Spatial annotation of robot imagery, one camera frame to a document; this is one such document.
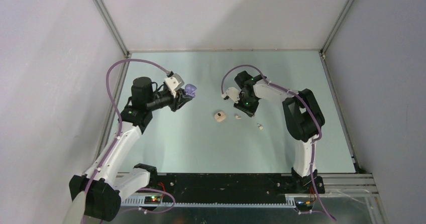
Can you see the aluminium frame rail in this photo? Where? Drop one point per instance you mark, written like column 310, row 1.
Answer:
column 346, row 186

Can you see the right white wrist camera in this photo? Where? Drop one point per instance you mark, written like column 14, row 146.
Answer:
column 232, row 93

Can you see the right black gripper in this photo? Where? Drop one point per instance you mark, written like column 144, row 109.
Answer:
column 250, row 111

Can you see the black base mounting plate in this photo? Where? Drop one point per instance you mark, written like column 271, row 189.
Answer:
column 224, row 200

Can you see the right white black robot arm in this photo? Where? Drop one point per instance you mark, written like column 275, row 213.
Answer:
column 303, row 116

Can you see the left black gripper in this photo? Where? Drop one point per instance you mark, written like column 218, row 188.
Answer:
column 181, row 99

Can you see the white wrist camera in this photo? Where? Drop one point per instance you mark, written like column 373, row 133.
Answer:
column 232, row 93
column 174, row 82

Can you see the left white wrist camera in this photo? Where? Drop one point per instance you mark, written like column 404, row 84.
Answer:
column 174, row 82

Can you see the purple earbud charging case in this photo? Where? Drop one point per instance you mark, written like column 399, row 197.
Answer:
column 190, row 90

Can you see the beige earbud charging case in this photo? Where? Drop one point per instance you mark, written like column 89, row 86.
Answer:
column 220, row 116

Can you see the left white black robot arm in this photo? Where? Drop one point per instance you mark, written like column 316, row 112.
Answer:
column 98, row 192

